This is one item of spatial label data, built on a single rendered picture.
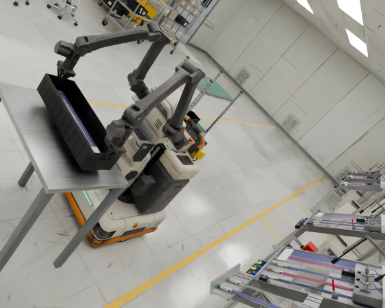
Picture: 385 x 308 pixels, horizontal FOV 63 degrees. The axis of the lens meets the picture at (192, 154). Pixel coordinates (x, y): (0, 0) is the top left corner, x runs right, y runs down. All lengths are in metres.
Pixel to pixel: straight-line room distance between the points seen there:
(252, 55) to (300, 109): 2.56
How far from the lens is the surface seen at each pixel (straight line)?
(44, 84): 1.82
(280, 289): 2.04
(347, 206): 6.62
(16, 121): 1.67
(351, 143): 10.63
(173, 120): 1.74
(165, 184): 2.24
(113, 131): 1.36
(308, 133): 10.79
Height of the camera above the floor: 1.76
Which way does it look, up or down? 23 degrees down
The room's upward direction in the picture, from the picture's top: 42 degrees clockwise
